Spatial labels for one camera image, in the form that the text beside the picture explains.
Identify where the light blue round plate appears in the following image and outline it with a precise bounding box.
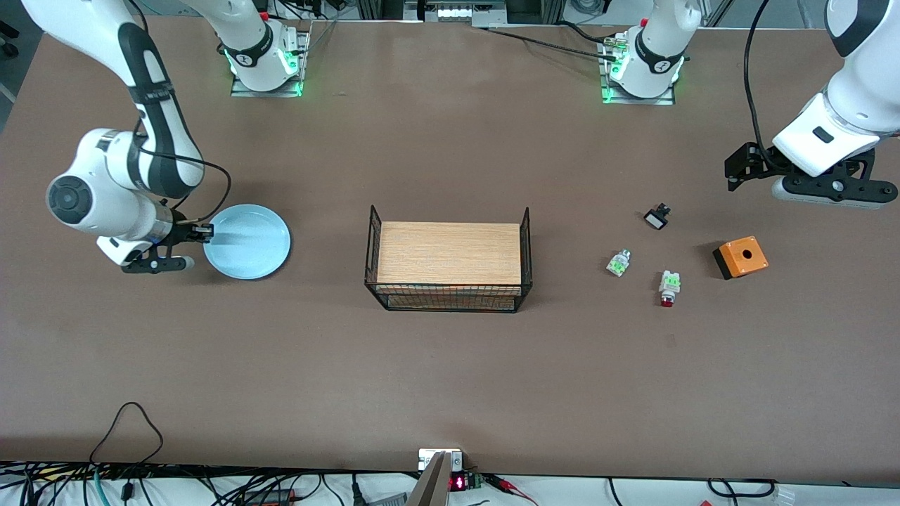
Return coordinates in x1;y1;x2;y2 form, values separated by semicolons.
203;204;291;280

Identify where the wooden board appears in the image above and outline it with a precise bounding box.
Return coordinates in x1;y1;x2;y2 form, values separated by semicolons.
378;222;522;287

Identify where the red clip lead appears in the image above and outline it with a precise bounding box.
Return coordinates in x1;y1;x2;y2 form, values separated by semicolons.
484;474;539;506

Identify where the orange button enclosure box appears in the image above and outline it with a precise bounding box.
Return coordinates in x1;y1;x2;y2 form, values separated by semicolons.
712;236;769;280

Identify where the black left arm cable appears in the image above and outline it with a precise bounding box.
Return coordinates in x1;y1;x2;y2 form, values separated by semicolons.
744;0;783;169

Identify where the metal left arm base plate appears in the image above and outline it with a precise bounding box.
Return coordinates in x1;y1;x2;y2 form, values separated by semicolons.
598;35;677;106

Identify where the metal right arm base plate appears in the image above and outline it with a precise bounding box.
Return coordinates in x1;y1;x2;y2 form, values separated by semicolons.
231;28;310;98

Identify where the black looped thin cable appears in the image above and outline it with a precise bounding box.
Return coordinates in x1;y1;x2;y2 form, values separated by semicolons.
90;402;164;466

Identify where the black cable on table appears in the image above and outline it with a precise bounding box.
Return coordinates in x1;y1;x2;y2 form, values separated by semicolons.
472;21;626;64

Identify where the black wire basket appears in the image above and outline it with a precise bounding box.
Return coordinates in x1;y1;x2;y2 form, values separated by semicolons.
364;205;533;314

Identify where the aluminium frame structure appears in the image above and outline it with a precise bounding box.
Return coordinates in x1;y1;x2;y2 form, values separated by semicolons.
357;0;563;27

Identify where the black coiled cable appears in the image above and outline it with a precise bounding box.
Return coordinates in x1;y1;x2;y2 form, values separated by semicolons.
707;478;778;498

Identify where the small silver bracket box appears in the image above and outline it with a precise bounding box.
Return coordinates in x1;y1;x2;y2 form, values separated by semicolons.
418;448;465;473

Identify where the grey metal post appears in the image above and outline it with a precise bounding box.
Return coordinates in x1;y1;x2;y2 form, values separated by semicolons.
404;452;452;506

